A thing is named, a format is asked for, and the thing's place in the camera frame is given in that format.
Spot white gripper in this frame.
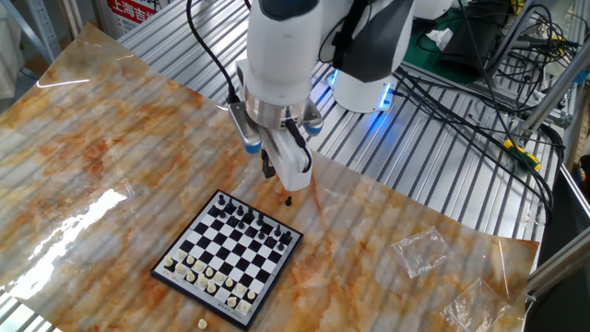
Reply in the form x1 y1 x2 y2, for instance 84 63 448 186
260 130 313 193

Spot black white folding chessboard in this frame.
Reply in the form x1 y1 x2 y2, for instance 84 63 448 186
150 188 305 331

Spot orange marble pattern sheet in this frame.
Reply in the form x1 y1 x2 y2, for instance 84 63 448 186
0 22 540 332

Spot clear plastic zip bag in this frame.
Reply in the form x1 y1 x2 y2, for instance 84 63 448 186
389 225 455 279
440 277 513 332

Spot green cutting mat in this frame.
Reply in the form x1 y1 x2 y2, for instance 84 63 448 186
403 6 511 87

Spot red white printed sign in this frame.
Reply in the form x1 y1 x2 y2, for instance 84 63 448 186
98 0 163 39

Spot crumpled white tissue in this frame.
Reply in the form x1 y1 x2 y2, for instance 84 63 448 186
424 27 455 52

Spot black pouch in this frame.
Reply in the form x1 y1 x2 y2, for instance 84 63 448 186
437 11 503 79

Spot grey perforated shelf upright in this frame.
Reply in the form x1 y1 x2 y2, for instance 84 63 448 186
26 0 64 53

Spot grey slanted metal bar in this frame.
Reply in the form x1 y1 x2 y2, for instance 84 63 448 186
483 0 541 80

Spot white plastic cover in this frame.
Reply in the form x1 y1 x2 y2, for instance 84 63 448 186
0 2 25 101

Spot black panel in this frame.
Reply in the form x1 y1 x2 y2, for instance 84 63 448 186
523 165 590 332

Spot silver wrist camera blue caps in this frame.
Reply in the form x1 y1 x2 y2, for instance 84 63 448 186
228 99 325 156

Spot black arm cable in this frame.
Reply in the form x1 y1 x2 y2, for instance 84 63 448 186
185 0 313 174

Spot black cable bundle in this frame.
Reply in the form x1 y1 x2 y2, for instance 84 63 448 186
394 64 569 225

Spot yellow handled screwdriver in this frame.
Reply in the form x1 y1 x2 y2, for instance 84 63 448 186
467 113 543 172

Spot thick aluminium frame post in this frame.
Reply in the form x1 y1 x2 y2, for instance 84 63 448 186
519 43 590 136

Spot aluminium frame bar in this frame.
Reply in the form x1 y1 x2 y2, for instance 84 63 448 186
525 237 590 297

